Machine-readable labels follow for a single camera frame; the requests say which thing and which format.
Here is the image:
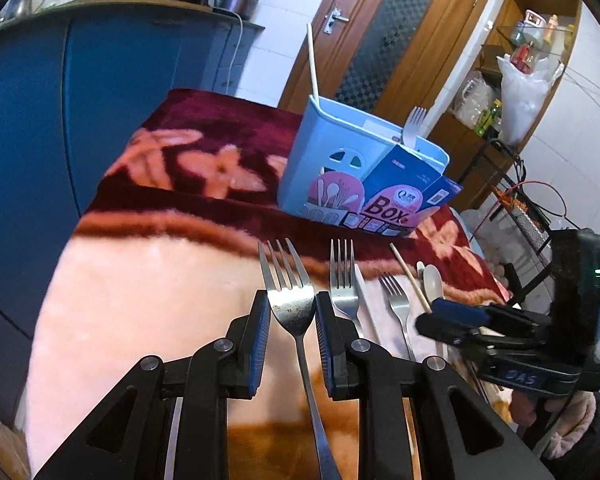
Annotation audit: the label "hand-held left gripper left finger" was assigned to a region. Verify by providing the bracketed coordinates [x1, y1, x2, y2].
[32, 290, 272, 480]

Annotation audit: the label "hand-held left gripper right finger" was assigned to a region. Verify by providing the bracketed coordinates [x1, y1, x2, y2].
[314, 291, 553, 480]

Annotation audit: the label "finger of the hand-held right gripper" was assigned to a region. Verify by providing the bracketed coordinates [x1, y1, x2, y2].
[415, 312, 491, 356]
[432, 298, 551, 336]

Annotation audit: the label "white spoon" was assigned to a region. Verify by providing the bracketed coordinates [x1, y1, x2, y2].
[422, 264, 446, 311]

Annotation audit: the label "small stainless steel fork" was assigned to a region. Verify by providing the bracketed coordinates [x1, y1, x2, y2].
[378, 272, 416, 361]

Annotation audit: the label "large stainless steel fork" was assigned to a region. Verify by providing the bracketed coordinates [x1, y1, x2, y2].
[257, 238, 343, 480]

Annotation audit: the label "stainless steel table knife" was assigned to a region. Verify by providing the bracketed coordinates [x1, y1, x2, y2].
[354, 262, 386, 348]

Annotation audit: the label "light blue utensil holder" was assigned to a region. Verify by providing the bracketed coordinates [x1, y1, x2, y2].
[277, 96, 451, 223]

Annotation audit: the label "person's right forearm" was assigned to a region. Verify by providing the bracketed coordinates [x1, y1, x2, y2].
[522, 391, 600, 466]

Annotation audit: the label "person's right hand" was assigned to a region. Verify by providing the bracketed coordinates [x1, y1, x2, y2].
[510, 389, 556, 430]

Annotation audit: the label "red floral blanket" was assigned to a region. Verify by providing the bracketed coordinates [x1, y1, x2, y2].
[25, 88, 512, 480]

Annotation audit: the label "printed cardboard sleeve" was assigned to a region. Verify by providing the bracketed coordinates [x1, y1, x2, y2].
[305, 144, 464, 239]

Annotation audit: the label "wooden shelf unit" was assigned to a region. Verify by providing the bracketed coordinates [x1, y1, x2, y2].
[430, 0, 584, 213]

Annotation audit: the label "green bottle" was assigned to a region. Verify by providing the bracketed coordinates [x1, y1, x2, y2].
[475, 99, 504, 136]

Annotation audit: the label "white plastic bag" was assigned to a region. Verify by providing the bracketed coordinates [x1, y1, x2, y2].
[496, 52, 566, 147]

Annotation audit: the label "clear plastic bag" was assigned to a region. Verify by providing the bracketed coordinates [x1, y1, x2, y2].
[452, 71, 497, 127]

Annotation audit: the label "blue lower kitchen cabinets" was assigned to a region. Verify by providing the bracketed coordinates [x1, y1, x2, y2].
[0, 7, 266, 411]

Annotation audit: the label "wooden door with glass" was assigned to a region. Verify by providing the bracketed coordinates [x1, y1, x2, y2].
[277, 0, 496, 136]

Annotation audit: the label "dark slow cooker pot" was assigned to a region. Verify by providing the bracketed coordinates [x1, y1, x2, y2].
[214, 0, 260, 17]

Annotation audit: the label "metal kettle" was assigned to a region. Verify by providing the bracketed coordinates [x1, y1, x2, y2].
[1, 0, 47, 20]

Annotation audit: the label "black wire rack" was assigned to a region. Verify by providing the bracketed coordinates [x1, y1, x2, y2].
[459, 140, 561, 306]

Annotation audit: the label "red cable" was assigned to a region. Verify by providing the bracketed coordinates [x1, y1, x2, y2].
[474, 181, 572, 237]

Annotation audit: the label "white power cable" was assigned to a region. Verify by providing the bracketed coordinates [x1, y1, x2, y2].
[219, 9, 245, 92]

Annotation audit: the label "metal door handle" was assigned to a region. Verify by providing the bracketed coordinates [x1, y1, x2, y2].
[325, 7, 350, 36]

